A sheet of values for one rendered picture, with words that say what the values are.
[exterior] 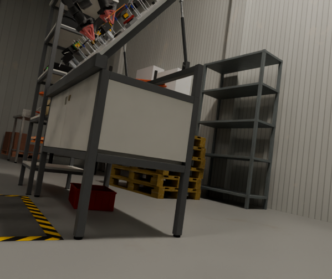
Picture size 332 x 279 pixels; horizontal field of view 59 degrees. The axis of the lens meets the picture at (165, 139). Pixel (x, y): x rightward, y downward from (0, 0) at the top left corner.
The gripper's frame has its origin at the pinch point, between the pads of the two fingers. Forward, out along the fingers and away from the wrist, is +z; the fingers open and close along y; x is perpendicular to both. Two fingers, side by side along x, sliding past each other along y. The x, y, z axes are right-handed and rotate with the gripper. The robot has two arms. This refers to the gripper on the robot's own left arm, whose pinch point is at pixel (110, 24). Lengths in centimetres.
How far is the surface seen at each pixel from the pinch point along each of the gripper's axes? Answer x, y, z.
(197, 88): -20, -31, 52
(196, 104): -17, -30, 60
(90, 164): 51, -16, 69
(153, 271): 61, -53, 110
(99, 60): 31.8, -23.0, 25.1
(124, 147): 33, -20, 68
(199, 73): -25, -32, 44
